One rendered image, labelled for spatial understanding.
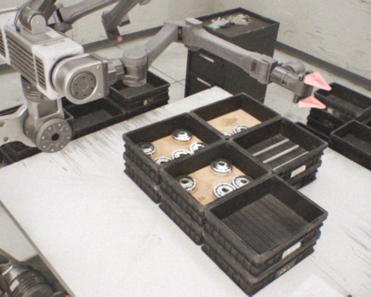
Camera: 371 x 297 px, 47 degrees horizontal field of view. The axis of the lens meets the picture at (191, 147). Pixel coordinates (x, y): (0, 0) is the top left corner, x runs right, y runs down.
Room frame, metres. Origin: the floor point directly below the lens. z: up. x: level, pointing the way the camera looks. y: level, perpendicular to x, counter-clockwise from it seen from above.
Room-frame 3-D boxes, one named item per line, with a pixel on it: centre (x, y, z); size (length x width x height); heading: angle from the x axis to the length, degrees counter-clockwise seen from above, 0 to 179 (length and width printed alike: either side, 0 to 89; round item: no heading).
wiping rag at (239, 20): (3.58, -0.31, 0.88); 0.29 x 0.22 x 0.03; 136
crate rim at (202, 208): (1.45, -0.12, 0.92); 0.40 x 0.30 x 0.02; 132
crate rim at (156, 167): (1.67, 0.08, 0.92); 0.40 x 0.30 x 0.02; 132
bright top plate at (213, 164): (1.58, -0.15, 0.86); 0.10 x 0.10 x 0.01
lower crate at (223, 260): (1.23, -0.32, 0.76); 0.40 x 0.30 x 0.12; 132
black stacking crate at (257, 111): (1.94, -0.21, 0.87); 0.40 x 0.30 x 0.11; 132
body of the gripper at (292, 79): (1.28, -0.32, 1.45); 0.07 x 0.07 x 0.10; 45
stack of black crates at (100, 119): (2.53, 0.72, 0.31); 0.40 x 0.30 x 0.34; 136
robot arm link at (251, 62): (1.50, -0.09, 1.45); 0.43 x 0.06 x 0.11; 45
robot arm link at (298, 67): (1.37, -0.28, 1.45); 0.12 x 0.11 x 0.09; 45
